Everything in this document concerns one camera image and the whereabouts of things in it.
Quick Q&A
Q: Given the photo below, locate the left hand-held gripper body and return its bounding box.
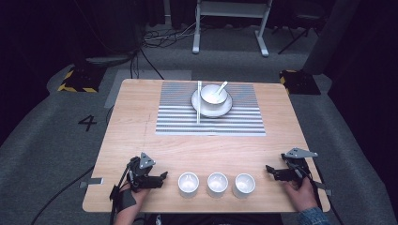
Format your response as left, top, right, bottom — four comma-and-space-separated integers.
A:
126, 152, 158, 192

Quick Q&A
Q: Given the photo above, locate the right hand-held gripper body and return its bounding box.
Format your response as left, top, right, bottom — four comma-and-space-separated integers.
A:
280, 147, 319, 183

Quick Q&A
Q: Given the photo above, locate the person's left hand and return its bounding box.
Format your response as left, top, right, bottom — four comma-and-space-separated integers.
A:
127, 183, 152, 204

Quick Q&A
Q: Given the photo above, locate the person's right hand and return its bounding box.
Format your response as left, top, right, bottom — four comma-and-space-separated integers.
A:
283, 177, 317, 214

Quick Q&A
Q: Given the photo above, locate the white cup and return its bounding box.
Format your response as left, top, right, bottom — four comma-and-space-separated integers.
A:
177, 172, 201, 199
232, 172, 257, 200
206, 172, 230, 199

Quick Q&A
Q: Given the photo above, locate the striped grey placemat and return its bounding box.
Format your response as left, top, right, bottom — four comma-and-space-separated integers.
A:
155, 82, 268, 137

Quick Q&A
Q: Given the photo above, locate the person's dark clothing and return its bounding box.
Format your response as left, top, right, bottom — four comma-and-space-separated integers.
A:
136, 213, 284, 225

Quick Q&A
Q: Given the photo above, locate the white plate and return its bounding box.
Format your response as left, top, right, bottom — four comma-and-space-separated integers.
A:
191, 88, 234, 119

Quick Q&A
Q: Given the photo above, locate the black base with hazard stripes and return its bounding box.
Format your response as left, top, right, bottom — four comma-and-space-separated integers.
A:
57, 65, 107, 94
279, 68, 322, 96

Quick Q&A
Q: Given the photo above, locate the white bowl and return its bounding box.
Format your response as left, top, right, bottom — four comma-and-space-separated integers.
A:
200, 83, 229, 107

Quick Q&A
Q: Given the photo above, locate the white spoon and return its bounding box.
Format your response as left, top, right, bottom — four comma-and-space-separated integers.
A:
213, 81, 230, 97

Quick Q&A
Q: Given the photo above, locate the black tripod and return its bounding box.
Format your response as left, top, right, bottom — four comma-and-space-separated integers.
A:
271, 8, 324, 56

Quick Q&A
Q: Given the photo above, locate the grey column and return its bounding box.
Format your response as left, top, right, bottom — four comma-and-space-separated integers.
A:
301, 0, 361, 76

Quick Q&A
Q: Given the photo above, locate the black wrist strap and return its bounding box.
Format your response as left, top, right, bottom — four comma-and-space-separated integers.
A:
109, 183, 138, 214

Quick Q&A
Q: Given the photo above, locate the grey table edge bracket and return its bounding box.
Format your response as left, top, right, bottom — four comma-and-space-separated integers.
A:
79, 176, 104, 189
313, 180, 333, 198

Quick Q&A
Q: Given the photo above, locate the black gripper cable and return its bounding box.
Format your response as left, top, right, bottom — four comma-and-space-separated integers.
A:
30, 164, 96, 225

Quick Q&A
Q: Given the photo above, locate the black floor cable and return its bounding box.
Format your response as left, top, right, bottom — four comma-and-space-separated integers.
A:
137, 46, 165, 81

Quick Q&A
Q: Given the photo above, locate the bundle of floor cables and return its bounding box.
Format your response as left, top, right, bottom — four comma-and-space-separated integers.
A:
142, 21, 199, 49

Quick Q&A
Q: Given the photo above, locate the white desk frame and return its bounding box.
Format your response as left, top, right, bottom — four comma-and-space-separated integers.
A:
191, 0, 273, 58

